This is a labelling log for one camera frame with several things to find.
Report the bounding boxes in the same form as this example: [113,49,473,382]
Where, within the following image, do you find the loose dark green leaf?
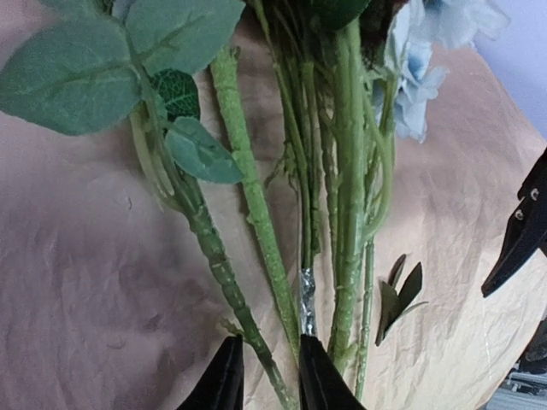
[375,254,427,347]

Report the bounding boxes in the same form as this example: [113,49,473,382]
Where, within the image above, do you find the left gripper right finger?
[298,334,365,410]

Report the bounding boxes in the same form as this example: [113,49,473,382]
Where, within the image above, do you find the pale pink rose stem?
[1,1,297,409]

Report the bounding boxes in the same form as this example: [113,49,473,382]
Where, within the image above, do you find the green paper bouquet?
[1,1,546,409]

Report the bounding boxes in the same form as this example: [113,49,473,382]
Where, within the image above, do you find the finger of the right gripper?
[481,150,546,298]

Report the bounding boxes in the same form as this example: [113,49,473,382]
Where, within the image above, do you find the blue hydrangea flower bunch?
[294,0,512,402]

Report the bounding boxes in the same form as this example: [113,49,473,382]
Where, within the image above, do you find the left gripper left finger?
[177,336,244,410]

